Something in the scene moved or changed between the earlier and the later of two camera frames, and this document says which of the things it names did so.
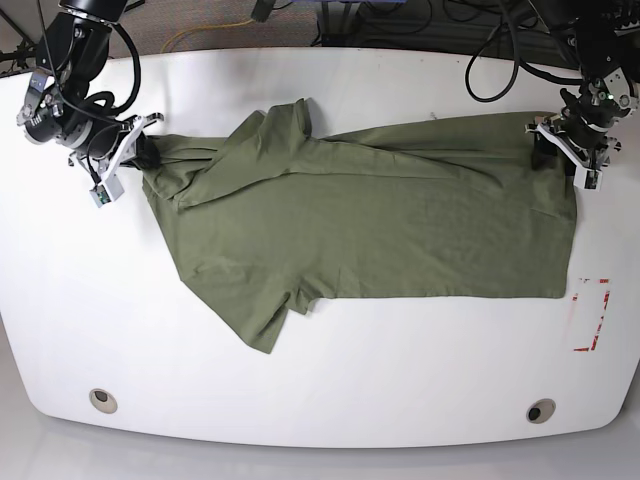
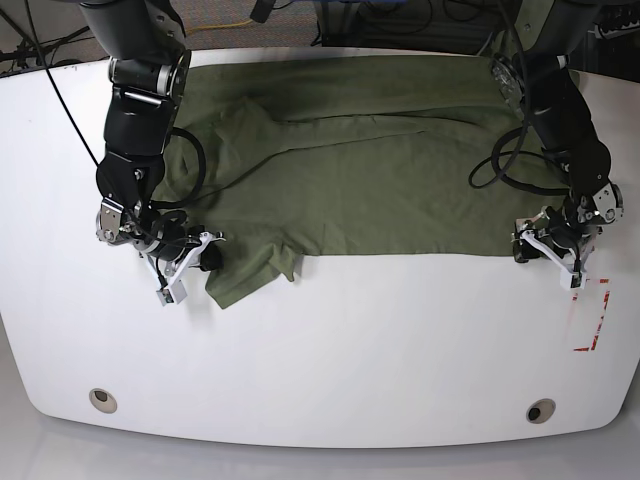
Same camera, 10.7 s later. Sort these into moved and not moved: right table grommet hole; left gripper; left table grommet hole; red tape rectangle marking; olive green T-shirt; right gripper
Moved: right gripper; olive green T-shirt; left gripper
Not moved: right table grommet hole; red tape rectangle marking; left table grommet hole
